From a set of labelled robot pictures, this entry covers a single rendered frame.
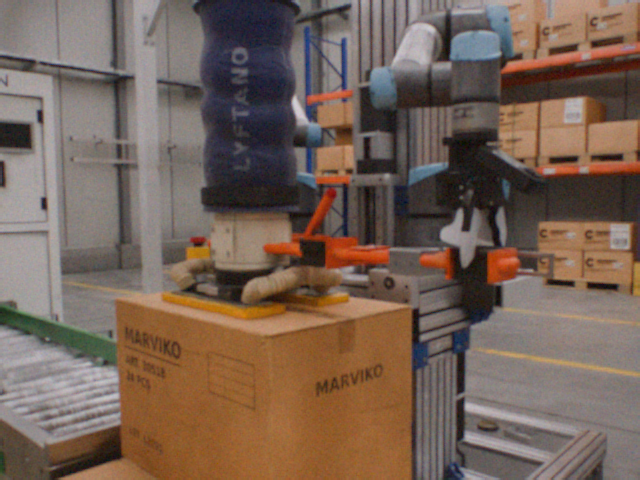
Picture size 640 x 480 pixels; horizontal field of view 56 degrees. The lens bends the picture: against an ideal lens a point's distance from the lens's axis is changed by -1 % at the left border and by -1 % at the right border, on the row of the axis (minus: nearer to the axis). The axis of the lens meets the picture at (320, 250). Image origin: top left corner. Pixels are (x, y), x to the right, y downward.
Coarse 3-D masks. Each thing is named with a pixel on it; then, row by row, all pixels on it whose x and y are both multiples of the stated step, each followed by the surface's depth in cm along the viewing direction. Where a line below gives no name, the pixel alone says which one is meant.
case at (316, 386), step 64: (128, 320) 144; (192, 320) 123; (256, 320) 118; (320, 320) 118; (384, 320) 127; (128, 384) 146; (192, 384) 125; (256, 384) 109; (320, 384) 115; (384, 384) 128; (128, 448) 149; (192, 448) 127; (256, 448) 110; (320, 448) 116; (384, 448) 129
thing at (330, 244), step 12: (300, 240) 121; (312, 240) 118; (324, 240) 126; (336, 240) 117; (348, 240) 120; (300, 252) 122; (312, 252) 119; (324, 252) 117; (300, 264) 121; (312, 264) 118; (324, 264) 117; (336, 264) 118; (348, 264) 120
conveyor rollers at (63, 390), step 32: (0, 352) 265; (32, 352) 258; (64, 352) 259; (0, 384) 214; (32, 384) 214; (64, 384) 213; (96, 384) 212; (32, 416) 180; (64, 416) 179; (96, 416) 184
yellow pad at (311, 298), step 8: (272, 296) 143; (280, 296) 141; (288, 296) 139; (296, 296) 137; (304, 296) 136; (312, 296) 135; (320, 296) 135; (328, 296) 135; (336, 296) 136; (344, 296) 137; (304, 304) 135; (312, 304) 133; (320, 304) 132; (328, 304) 134
